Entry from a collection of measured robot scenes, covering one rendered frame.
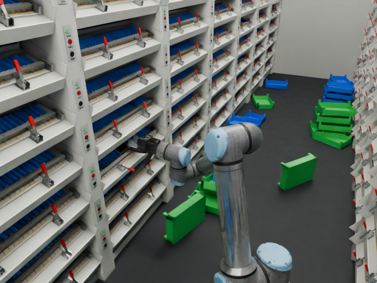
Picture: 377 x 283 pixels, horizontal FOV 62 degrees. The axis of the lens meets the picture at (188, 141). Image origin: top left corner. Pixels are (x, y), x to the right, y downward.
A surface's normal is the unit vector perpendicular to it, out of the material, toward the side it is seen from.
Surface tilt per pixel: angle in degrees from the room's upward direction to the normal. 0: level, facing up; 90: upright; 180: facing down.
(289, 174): 90
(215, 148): 83
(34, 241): 23
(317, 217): 0
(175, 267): 0
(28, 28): 113
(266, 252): 6
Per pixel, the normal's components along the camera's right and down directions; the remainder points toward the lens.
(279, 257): 0.06, -0.92
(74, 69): 0.91, 0.20
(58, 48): -0.42, 0.43
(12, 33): 0.84, 0.52
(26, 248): 0.35, -0.73
